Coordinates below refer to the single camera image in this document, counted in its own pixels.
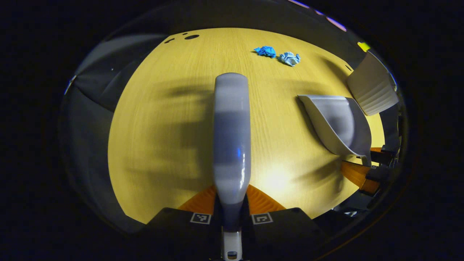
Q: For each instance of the white clip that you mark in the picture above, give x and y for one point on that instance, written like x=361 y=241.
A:
x=71 y=84

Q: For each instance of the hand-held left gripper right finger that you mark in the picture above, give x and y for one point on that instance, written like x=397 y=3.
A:
x=282 y=228

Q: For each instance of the small grey broom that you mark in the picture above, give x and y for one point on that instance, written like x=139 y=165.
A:
x=232 y=137

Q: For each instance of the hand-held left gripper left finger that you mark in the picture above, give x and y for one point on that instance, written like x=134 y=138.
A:
x=181 y=228

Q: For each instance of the pale blue paper trash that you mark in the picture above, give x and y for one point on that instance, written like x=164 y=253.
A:
x=290 y=58

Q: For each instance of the grey dustpan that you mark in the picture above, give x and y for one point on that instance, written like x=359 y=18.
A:
x=340 y=123

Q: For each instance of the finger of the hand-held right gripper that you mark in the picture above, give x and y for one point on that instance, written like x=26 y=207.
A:
x=357 y=174
x=382 y=156

